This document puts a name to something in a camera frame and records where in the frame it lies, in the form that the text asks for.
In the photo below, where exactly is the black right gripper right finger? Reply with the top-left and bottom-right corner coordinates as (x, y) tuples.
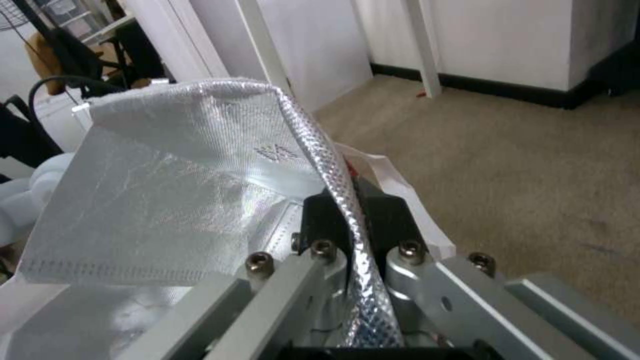
(357, 179), (640, 360)

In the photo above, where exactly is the black looped cable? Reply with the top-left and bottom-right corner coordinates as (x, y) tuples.
(27, 76), (129, 125)

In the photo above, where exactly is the silver insulated food delivery bag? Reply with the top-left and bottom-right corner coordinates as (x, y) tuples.
(0, 76), (456, 360)

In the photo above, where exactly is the black office chair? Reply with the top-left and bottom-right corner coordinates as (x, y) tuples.
(47, 16), (167, 91)

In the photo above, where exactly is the black stand frame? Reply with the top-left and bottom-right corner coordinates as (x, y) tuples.
(0, 94), (54, 168)

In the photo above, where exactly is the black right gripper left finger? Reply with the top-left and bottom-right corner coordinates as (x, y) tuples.
(164, 189), (357, 360)

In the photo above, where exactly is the white table leg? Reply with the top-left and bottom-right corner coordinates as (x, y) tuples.
(234, 0), (296, 88)
(408, 0), (442, 98)

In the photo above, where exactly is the white leaning board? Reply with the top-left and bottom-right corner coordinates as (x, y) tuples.
(189, 0), (374, 110)

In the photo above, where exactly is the brown cardboard box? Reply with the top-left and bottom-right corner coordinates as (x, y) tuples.
(25, 31), (64, 95)

